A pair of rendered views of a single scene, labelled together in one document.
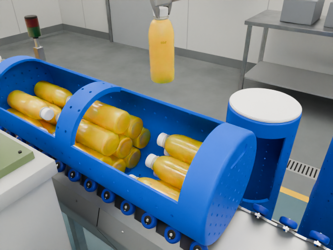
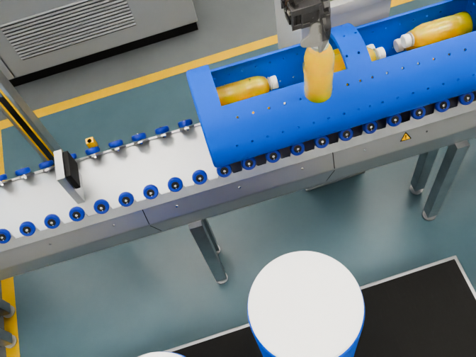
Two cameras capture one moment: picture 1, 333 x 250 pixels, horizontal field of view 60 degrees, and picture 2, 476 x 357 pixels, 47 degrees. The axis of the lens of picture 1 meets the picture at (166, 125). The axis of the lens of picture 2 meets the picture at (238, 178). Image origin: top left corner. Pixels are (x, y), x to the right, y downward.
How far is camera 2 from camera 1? 161 cm
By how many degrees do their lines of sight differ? 82
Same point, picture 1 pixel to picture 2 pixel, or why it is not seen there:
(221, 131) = (207, 85)
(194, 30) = not seen: outside the picture
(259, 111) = (290, 273)
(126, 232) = not seen: hidden behind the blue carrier
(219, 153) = (194, 74)
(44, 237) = not seen: hidden behind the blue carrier
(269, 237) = (183, 176)
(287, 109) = (268, 313)
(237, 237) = (201, 156)
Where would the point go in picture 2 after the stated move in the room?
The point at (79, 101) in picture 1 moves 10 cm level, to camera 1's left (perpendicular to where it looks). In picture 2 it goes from (339, 28) to (360, 6)
